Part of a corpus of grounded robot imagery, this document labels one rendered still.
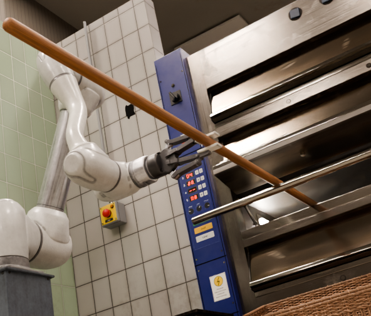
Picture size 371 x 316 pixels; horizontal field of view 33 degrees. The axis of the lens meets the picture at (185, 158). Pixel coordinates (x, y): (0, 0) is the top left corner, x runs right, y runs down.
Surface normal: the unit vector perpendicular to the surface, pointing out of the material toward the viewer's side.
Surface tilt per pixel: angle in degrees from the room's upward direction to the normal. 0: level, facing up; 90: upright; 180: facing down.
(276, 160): 167
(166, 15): 180
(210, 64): 90
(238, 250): 90
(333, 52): 70
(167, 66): 90
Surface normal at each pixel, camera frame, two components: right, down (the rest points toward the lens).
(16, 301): 0.84, -0.36
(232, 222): -0.52, -0.27
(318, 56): -0.55, -0.56
